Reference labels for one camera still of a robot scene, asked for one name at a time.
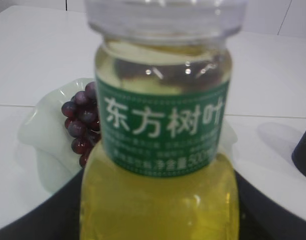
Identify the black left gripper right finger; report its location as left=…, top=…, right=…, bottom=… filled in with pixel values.
left=235, top=172, right=306, bottom=240

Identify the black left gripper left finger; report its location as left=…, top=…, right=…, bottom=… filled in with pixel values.
left=0, top=170, right=84, bottom=240

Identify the purple artificial grape bunch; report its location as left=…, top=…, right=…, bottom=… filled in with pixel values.
left=61, top=81, right=101, bottom=168

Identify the yellow tea bottle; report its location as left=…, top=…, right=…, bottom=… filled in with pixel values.
left=80, top=0, right=247, bottom=240

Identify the pale green wavy plate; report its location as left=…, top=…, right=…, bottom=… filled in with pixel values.
left=18, top=78, right=237, bottom=195

